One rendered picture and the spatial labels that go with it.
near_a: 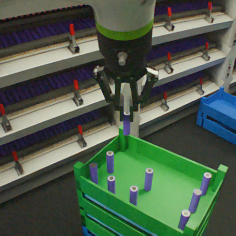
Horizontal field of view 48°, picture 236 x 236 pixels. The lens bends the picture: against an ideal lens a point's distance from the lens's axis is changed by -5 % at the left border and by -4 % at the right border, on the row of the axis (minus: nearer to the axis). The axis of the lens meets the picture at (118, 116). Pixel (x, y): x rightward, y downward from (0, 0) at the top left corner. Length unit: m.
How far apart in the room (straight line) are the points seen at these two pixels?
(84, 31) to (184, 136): 0.74
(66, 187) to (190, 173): 0.57
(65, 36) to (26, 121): 0.31
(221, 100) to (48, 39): 1.03
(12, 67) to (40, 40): 0.13
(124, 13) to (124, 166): 0.46
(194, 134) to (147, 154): 0.69
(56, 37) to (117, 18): 0.55
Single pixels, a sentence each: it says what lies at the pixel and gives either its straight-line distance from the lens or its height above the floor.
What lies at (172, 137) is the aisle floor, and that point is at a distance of 1.38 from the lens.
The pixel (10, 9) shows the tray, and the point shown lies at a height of 0.69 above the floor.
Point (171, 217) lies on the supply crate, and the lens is 0.64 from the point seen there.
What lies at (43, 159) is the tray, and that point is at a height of 0.14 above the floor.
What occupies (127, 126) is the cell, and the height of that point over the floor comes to 0.43.
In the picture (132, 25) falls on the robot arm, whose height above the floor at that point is 0.74.
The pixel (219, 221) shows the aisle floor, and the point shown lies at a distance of 1.08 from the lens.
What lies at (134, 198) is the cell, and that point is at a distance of 0.62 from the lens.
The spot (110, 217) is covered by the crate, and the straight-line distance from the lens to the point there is 0.68.
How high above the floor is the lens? 0.84
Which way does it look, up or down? 34 degrees down
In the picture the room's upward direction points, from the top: straight up
